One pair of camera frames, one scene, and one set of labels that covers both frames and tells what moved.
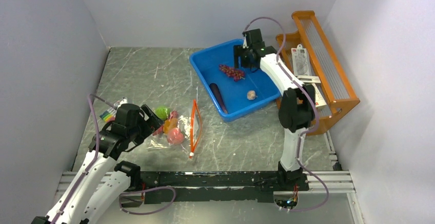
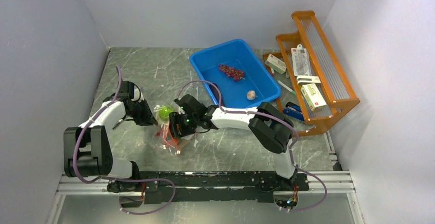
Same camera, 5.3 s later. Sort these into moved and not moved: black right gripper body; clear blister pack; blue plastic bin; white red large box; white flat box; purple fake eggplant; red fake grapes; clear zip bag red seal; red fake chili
Moved: clear zip bag red seal; red fake chili; black right gripper body
Not moved: clear blister pack; blue plastic bin; red fake grapes; white flat box; purple fake eggplant; white red large box
